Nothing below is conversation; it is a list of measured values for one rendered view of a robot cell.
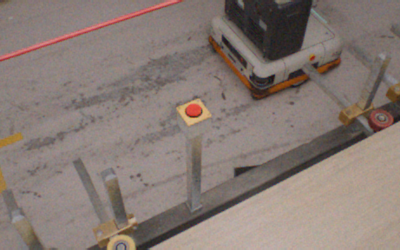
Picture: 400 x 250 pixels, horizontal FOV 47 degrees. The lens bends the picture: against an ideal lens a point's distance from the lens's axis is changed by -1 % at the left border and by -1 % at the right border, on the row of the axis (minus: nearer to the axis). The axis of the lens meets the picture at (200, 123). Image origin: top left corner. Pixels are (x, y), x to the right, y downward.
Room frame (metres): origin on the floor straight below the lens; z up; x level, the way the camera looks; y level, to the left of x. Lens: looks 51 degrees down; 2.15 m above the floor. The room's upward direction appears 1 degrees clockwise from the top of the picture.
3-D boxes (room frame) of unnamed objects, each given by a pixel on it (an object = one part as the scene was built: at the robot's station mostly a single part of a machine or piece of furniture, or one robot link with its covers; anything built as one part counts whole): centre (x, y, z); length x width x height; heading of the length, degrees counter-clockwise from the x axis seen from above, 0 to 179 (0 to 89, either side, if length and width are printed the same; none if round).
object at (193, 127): (0.80, 0.02, 1.18); 0.07 x 0.07 x 0.08; 30
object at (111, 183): (0.67, 0.24, 0.88); 0.04 x 0.04 x 0.48; 30
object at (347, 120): (1.16, -0.60, 0.81); 0.14 x 0.06 x 0.05; 120
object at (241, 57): (2.15, -0.21, 0.23); 0.41 x 0.02 x 0.08; 29
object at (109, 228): (0.66, 0.26, 0.81); 0.14 x 0.06 x 0.05; 120
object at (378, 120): (1.05, -0.65, 0.85); 0.08 x 0.08 x 0.11
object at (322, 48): (2.33, -0.48, 0.16); 0.67 x 0.64 x 0.25; 119
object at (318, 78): (1.22, -0.55, 0.81); 0.43 x 0.03 x 0.04; 30
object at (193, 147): (0.80, 0.02, 0.93); 0.05 x 0.05 x 0.45; 30
